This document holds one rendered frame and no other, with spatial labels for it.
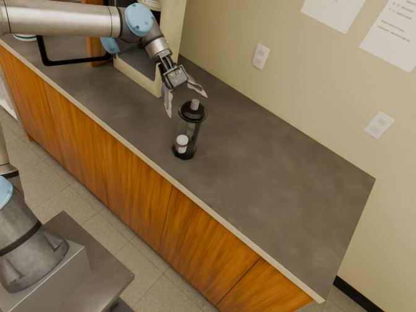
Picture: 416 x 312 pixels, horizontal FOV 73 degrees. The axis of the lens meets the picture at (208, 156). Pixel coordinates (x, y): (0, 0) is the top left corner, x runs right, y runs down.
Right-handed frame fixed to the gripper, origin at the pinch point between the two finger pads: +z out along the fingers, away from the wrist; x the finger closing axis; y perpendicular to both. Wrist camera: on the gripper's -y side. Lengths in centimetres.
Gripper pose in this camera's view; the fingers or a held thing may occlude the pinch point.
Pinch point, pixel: (189, 108)
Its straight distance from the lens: 102.9
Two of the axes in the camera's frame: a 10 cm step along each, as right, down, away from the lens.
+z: 4.7, 8.6, 2.0
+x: 8.5, -5.0, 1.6
